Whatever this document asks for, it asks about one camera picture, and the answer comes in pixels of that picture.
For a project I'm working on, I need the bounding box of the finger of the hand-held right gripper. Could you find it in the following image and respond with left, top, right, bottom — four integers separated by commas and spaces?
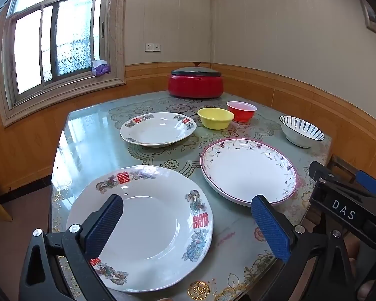
309, 161, 376, 202
356, 169, 376, 200

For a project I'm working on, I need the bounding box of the pink rim floral plate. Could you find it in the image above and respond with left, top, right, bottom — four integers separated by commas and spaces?
200, 138, 298, 207

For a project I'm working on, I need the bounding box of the red plastic bowl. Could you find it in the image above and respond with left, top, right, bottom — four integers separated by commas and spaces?
227, 101, 258, 123

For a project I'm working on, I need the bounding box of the small dragon print plate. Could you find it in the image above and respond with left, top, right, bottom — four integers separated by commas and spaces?
120, 112, 197, 148

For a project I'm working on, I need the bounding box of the grey cooker lid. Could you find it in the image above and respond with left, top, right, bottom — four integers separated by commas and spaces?
171, 62, 221, 77

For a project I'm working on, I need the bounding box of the yellow plastic bowl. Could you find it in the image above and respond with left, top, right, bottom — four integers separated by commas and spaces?
197, 107, 235, 130

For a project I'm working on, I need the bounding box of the red electric cooker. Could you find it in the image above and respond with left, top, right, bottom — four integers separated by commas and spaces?
167, 69, 224, 99

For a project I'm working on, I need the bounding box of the purple tissue box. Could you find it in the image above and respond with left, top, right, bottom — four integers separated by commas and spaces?
92, 59, 110, 77

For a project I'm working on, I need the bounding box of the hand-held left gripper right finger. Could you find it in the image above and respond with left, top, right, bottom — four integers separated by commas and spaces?
251, 194, 364, 301

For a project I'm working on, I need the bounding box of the large dragon print plate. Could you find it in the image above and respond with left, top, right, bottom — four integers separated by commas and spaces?
66, 165, 214, 293

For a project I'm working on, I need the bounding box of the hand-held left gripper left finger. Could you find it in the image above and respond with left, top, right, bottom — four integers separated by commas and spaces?
19, 194, 124, 301

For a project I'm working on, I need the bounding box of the sliding glass window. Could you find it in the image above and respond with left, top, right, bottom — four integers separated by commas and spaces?
0, 0, 127, 127

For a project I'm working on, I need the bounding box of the blue striped ceramic bowl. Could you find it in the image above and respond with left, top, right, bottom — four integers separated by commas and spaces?
279, 115, 326, 149

